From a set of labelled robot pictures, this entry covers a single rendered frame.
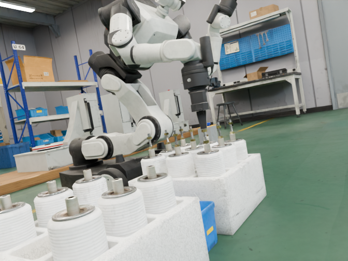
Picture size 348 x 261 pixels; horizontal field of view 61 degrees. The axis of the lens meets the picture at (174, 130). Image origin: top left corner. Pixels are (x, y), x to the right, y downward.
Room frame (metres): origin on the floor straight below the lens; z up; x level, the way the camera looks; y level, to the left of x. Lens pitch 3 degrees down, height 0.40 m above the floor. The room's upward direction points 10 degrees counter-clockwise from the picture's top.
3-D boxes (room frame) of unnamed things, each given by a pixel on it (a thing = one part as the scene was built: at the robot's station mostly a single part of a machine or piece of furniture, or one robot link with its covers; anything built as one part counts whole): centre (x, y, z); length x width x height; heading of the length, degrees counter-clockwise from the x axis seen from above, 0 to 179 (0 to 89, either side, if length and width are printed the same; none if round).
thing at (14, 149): (5.00, 2.77, 0.19); 0.50 x 0.41 x 0.37; 61
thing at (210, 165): (0.99, -0.10, 0.16); 0.10 x 0.10 x 0.18
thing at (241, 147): (1.19, -0.23, 0.16); 0.10 x 0.10 x 0.18
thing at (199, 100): (0.99, -0.10, 0.45); 0.13 x 0.10 x 0.12; 171
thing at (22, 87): (6.34, 2.32, 1.10); 1.89 x 0.64 x 2.20; 146
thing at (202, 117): (0.98, -0.10, 0.36); 0.03 x 0.02 x 0.06; 81
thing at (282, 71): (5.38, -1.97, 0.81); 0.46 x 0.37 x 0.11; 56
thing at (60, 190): (0.76, 0.33, 0.25); 0.08 x 0.08 x 0.01
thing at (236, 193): (1.16, -0.07, 0.09); 0.39 x 0.39 x 0.18; 57
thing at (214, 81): (5.69, -0.92, 0.87); 0.41 x 0.17 x 0.25; 146
